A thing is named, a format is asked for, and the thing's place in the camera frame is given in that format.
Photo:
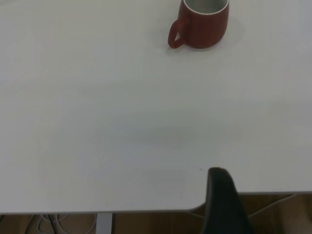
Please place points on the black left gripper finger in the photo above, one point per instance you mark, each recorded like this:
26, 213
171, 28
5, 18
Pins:
224, 207

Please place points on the red ceramic mug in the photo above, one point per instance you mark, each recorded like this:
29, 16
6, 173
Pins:
204, 31

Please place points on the grey metal table leg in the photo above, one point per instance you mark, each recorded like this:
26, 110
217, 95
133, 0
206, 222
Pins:
104, 224

